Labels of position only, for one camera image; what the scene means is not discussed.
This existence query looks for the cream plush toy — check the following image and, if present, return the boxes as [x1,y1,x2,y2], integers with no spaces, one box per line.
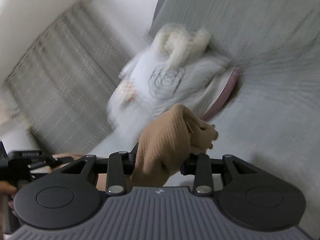
[151,23,210,69]

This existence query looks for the tan ribbed knit sweater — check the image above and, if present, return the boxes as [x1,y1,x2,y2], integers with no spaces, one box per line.
[125,104,219,190]

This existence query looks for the blue-grey bed sheet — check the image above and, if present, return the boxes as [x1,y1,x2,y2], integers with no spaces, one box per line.
[87,0,320,230]

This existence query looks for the grey star-patterned curtain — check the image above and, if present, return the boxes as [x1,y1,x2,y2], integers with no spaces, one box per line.
[5,0,130,154]

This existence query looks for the grey and pink quilt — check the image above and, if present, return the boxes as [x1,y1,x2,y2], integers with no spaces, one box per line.
[107,51,239,137]

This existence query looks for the person's left hand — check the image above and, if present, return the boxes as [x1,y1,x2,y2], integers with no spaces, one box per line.
[1,153,82,238]

